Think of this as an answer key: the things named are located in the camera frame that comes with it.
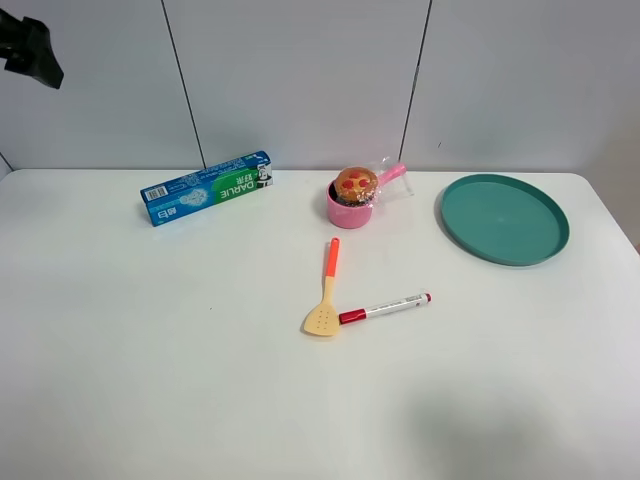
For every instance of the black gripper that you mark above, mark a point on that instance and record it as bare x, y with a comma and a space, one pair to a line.
27, 50

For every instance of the toy pizza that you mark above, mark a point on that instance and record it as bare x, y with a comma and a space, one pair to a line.
371, 184

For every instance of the blue green toothpaste box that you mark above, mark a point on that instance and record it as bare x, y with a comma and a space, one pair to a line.
188, 194

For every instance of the pink toy saucepan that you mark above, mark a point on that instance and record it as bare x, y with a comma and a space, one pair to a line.
347, 217

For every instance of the orange beige toy spatula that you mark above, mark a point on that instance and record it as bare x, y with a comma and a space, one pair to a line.
323, 320

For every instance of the red white marker pen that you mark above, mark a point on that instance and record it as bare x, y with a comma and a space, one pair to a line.
390, 307

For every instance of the teal round plate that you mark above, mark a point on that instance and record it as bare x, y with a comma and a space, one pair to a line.
503, 220

